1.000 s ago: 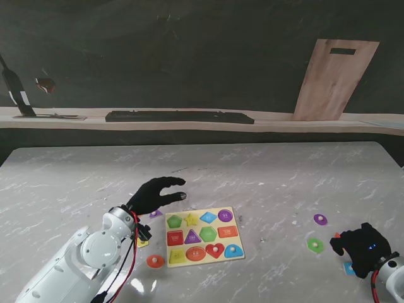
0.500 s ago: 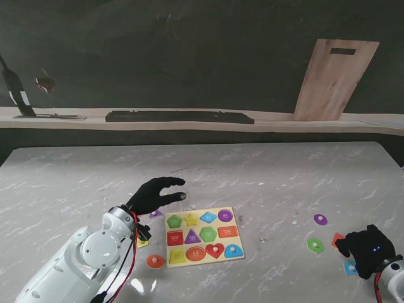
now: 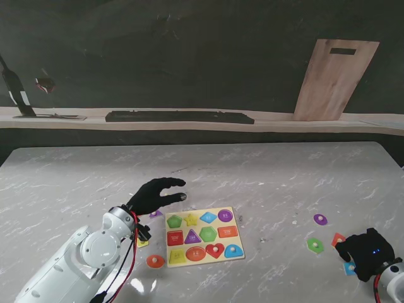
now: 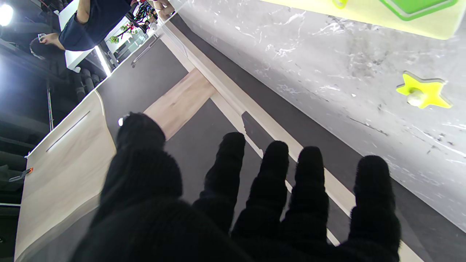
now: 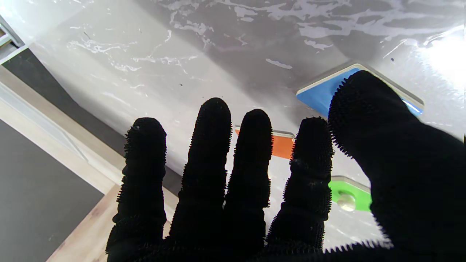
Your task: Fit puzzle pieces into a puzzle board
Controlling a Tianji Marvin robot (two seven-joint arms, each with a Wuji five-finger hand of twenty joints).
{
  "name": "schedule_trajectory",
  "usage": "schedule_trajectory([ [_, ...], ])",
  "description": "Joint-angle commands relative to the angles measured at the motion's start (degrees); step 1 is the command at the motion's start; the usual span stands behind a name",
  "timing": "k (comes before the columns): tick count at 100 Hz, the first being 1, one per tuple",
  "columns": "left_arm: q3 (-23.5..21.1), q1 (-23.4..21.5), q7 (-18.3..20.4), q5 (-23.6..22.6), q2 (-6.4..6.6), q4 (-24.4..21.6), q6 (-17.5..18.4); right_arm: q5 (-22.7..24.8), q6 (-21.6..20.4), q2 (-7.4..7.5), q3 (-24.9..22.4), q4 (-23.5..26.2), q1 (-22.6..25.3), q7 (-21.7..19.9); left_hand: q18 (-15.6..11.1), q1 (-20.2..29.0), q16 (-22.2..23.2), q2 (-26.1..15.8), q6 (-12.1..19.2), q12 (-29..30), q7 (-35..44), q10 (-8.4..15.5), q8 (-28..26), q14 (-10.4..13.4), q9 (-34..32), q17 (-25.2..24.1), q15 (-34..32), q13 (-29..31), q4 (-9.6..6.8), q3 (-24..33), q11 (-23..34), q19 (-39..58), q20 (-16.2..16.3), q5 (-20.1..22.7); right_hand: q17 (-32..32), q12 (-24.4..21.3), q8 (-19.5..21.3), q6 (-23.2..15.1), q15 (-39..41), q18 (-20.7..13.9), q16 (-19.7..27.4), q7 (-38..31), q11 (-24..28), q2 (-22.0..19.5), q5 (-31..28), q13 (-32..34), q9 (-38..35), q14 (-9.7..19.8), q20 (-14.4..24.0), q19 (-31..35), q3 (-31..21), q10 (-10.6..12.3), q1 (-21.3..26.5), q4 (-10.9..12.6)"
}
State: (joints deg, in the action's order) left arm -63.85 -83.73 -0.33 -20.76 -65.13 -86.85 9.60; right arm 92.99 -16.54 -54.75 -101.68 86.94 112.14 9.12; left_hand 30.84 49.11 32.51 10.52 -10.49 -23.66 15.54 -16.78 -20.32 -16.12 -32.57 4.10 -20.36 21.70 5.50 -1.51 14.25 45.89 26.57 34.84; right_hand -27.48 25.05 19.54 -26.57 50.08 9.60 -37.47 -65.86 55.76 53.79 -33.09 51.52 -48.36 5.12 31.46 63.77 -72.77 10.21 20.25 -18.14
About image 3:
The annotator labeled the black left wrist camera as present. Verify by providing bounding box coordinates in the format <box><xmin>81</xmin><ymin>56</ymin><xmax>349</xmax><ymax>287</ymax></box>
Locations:
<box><xmin>136</xmin><ymin>223</ymin><xmax>152</xmax><ymax>242</ymax></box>

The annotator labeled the red cable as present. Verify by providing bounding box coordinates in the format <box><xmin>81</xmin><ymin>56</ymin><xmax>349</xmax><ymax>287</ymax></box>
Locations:
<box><xmin>110</xmin><ymin>211</ymin><xmax>141</xmax><ymax>303</ymax></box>
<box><xmin>373</xmin><ymin>274</ymin><xmax>382</xmax><ymax>302</ymax></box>

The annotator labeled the wine glass with red wine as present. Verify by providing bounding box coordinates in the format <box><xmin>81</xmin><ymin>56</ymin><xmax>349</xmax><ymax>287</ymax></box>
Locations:
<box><xmin>34</xmin><ymin>68</ymin><xmax>62</xmax><ymax>117</ymax></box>

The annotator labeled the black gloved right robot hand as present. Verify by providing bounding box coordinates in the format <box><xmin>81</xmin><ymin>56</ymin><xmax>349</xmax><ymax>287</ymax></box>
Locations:
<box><xmin>335</xmin><ymin>227</ymin><xmax>403</xmax><ymax>283</ymax></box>

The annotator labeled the dark wine bottle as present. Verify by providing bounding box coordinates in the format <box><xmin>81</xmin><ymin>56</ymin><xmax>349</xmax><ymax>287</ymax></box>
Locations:
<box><xmin>0</xmin><ymin>55</ymin><xmax>37</xmax><ymax>117</ymax></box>

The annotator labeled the wooden shape puzzle board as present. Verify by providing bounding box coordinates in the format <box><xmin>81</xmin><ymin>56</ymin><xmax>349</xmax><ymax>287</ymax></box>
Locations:
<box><xmin>164</xmin><ymin>206</ymin><xmax>246</xmax><ymax>268</ymax></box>

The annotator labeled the green hexagon puzzle piece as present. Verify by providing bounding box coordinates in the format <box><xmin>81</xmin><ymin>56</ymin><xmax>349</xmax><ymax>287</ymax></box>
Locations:
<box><xmin>306</xmin><ymin>237</ymin><xmax>325</xmax><ymax>253</ymax></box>

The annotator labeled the red heart puzzle piece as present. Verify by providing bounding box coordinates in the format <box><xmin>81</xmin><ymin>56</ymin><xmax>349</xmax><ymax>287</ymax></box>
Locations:
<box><xmin>205</xmin><ymin>242</ymin><xmax>225</xmax><ymax>259</ymax></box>

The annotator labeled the wooden cutting board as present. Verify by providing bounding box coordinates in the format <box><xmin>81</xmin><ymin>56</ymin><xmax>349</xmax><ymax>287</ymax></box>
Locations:
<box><xmin>292</xmin><ymin>39</ymin><xmax>381</xmax><ymax>122</ymax></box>

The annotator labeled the blue semicircle puzzle piece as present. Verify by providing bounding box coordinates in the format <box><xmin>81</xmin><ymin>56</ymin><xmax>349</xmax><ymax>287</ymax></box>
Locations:
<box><xmin>223</xmin><ymin>244</ymin><xmax>245</xmax><ymax>259</ymax></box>

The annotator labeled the light wooden shelf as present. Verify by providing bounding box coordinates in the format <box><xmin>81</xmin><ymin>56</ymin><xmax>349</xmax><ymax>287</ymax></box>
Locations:
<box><xmin>0</xmin><ymin>106</ymin><xmax>404</xmax><ymax>136</ymax></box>

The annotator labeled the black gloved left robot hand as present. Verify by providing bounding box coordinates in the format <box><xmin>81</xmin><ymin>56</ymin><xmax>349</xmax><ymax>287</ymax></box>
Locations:
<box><xmin>128</xmin><ymin>177</ymin><xmax>187</xmax><ymax>217</ymax></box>

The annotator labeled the orange oval puzzle piece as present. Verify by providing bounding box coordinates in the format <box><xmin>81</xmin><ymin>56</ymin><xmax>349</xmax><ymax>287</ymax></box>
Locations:
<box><xmin>146</xmin><ymin>254</ymin><xmax>165</xmax><ymax>269</ymax></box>

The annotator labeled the black cable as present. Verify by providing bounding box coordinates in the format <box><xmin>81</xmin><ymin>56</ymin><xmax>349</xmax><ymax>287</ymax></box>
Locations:
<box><xmin>91</xmin><ymin>236</ymin><xmax>138</xmax><ymax>303</ymax></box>

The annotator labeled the long black tray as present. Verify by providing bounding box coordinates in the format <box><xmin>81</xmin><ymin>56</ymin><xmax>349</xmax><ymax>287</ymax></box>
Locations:
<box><xmin>105</xmin><ymin>110</ymin><xmax>255</xmax><ymax>125</ymax></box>

